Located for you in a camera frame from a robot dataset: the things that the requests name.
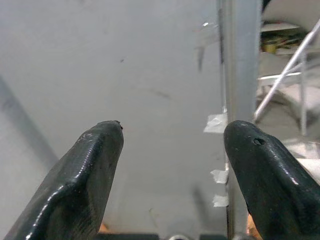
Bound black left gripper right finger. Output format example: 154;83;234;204
223;120;320;240

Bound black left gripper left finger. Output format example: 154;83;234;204
4;120;125;240

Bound grey fridge door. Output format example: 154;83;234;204
0;0;229;236

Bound white tape piece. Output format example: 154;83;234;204
212;194;229;208
203;112;229;134
210;169;229;184

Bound white cluttered shelf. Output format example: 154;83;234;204
259;21;310;55

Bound white wire rack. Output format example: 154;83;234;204
254;23;320;137

